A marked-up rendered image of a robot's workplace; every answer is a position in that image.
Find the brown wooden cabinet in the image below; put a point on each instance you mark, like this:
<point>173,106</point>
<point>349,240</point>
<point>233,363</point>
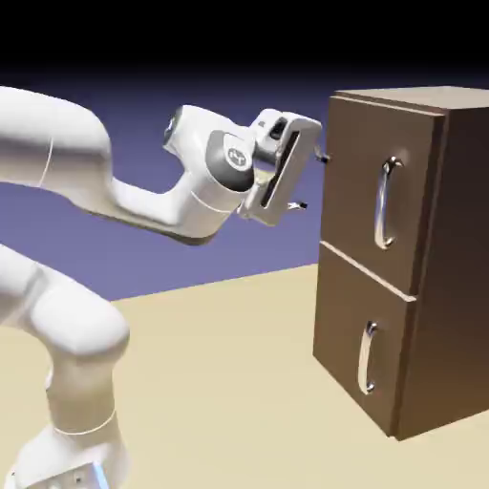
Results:
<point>458,267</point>

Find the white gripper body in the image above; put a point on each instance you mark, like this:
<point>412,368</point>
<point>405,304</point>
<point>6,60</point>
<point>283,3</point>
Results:
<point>294,168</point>

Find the brown wooden cabinet door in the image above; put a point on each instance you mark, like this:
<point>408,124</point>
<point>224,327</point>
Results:
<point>355,198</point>
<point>344,344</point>

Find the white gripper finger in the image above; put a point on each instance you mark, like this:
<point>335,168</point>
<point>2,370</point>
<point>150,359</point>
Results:
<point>321,156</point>
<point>296,206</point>

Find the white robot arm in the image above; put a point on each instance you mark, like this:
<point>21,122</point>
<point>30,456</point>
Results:
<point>76,145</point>

